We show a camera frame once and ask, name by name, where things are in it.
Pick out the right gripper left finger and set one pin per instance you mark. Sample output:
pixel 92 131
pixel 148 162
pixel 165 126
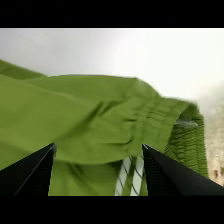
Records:
pixel 31 176

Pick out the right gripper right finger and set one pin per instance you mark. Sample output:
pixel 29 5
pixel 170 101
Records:
pixel 170 178

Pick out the green pants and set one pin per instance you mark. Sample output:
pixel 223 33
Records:
pixel 83 116

